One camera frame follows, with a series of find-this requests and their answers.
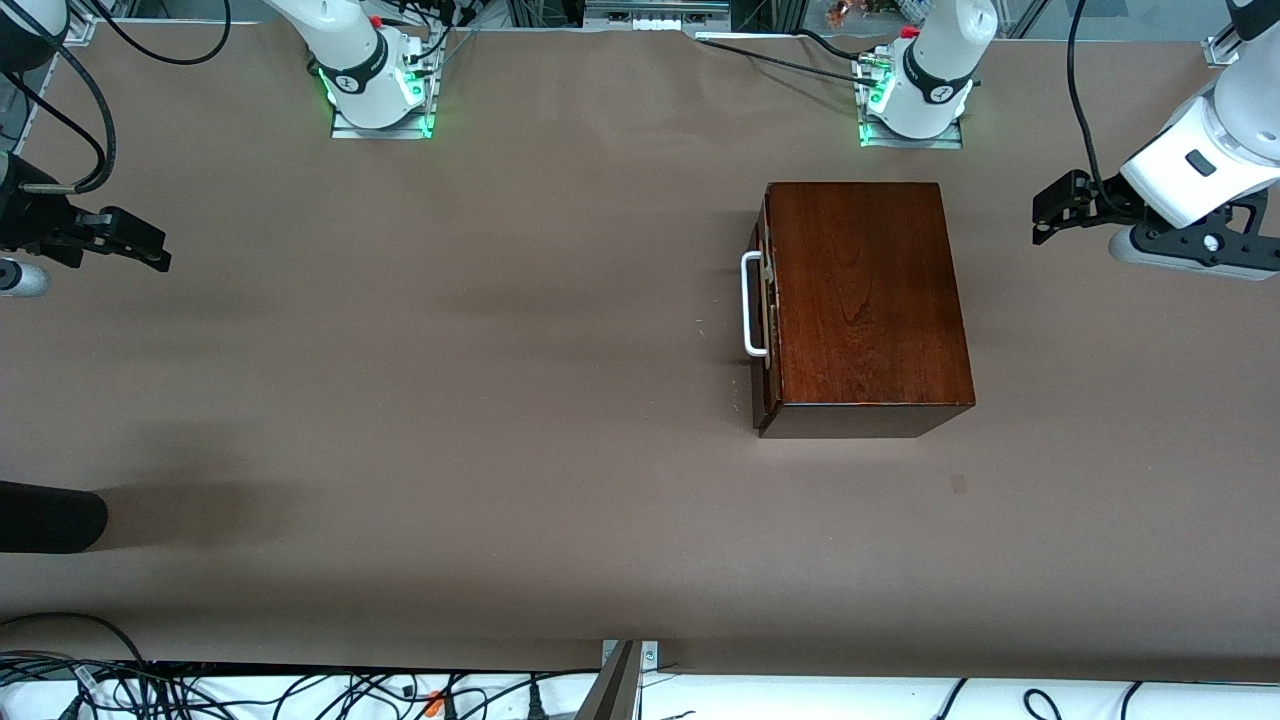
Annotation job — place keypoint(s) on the aluminium frame corner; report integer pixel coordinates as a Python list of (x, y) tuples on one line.
[(1222, 52)]

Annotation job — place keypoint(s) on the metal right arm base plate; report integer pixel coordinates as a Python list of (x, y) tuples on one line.
[(380, 132)]

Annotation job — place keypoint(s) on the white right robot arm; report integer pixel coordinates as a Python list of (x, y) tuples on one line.
[(355, 50)]

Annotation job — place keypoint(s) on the white power strip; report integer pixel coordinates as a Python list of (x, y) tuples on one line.
[(655, 22)]

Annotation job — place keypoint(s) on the black ribbed cylinder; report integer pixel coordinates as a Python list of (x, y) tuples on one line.
[(50, 517)]

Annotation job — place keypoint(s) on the dark camera mount post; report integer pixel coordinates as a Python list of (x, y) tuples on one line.
[(612, 690)]

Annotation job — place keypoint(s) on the dark brown wooden cabinet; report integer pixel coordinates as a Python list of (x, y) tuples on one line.
[(870, 300)]

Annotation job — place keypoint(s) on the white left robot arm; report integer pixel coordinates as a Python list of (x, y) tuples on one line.
[(940, 60)]

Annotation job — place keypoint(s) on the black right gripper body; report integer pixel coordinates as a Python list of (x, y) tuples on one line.
[(22, 218)]

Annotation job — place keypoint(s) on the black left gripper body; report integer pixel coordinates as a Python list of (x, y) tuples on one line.
[(1108, 207)]

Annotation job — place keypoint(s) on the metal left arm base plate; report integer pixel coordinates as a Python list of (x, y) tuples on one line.
[(920, 143)]

